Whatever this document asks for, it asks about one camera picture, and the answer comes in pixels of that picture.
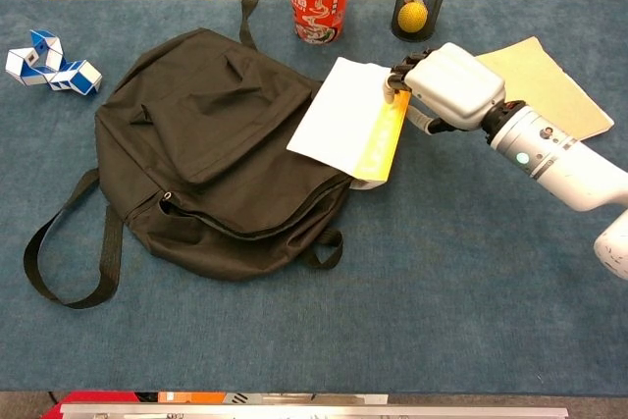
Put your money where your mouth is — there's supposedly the aluminium profile rail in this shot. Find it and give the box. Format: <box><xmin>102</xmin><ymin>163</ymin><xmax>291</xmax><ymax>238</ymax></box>
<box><xmin>59</xmin><ymin>402</ymin><xmax>569</xmax><ymax>419</ymax></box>

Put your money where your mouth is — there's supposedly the orange box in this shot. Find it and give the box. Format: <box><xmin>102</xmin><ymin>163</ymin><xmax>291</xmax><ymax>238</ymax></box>
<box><xmin>157</xmin><ymin>392</ymin><xmax>227</xmax><ymax>404</ymax></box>

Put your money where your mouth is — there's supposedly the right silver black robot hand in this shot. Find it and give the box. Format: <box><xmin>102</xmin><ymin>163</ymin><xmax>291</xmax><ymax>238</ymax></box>
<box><xmin>383</xmin><ymin>42</ymin><xmax>506</xmax><ymax>136</ymax></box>

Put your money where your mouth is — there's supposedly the red box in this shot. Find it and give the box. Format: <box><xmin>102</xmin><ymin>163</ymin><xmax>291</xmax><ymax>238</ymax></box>
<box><xmin>41</xmin><ymin>391</ymin><xmax>158</xmax><ymax>419</ymax></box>

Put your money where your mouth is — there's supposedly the yellow ball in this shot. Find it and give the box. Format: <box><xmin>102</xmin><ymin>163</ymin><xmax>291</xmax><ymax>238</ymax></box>
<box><xmin>396</xmin><ymin>1</ymin><xmax>429</xmax><ymax>32</ymax></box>

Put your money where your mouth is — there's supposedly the kraft spiral notebook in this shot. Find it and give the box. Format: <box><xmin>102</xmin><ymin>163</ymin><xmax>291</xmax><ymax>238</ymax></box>
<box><xmin>474</xmin><ymin>35</ymin><xmax>615</xmax><ymax>143</ymax></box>

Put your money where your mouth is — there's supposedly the blue felt table mat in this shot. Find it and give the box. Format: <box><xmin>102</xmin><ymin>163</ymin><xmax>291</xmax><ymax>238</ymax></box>
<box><xmin>0</xmin><ymin>0</ymin><xmax>628</xmax><ymax>395</ymax></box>

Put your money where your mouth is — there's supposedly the blue white snake puzzle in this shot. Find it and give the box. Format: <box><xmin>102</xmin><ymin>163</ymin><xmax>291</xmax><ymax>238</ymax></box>
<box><xmin>4</xmin><ymin>28</ymin><xmax>103</xmax><ymax>97</ymax></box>

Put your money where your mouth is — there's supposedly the white yellow booklet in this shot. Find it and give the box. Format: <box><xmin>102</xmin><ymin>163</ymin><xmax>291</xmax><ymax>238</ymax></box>
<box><xmin>286</xmin><ymin>56</ymin><xmax>412</xmax><ymax>192</ymax></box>

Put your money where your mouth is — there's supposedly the black fabric backpack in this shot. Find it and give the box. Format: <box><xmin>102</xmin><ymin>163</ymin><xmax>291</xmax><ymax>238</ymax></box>
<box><xmin>23</xmin><ymin>0</ymin><xmax>362</xmax><ymax>311</ymax></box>

